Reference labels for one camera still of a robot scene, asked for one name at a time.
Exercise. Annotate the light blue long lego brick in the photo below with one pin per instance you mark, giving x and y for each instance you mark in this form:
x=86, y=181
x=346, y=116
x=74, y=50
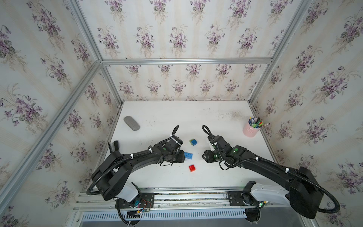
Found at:
x=188, y=155

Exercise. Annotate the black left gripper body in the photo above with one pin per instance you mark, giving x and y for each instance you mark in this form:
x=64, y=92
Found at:
x=178, y=157

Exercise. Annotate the red square lego brick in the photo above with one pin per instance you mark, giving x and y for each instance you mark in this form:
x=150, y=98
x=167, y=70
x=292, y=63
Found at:
x=192, y=168

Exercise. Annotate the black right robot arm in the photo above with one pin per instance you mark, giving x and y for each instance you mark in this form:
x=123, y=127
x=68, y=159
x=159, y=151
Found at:
x=304, y=194

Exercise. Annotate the pink pen cup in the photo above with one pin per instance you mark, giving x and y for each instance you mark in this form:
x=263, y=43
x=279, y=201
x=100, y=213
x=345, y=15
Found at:
x=249, y=130

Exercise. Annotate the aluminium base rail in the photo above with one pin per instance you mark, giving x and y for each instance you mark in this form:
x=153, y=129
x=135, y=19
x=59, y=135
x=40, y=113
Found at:
x=188, y=207

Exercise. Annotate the aluminium enclosure frame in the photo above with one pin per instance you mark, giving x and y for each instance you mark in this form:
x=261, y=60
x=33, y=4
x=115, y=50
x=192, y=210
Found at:
x=300, y=63

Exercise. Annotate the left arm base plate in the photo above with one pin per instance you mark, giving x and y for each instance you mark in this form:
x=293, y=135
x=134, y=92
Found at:
x=142, y=201

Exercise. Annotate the pens in cup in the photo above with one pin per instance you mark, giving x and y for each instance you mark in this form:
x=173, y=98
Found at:
x=257, y=123

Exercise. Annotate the dark blue square lego brick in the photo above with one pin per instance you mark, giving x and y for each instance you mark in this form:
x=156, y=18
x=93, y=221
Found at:
x=193, y=141

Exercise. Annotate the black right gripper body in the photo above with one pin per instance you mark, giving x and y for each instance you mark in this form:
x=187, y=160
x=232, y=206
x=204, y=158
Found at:
x=213, y=156

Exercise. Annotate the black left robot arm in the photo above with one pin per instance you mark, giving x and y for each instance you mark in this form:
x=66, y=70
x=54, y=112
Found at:
x=110, y=179

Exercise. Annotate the black stapler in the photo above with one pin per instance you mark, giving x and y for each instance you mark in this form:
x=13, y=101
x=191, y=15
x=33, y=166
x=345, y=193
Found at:
x=113, y=147

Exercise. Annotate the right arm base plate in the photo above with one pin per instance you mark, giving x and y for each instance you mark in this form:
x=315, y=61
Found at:
x=240, y=198

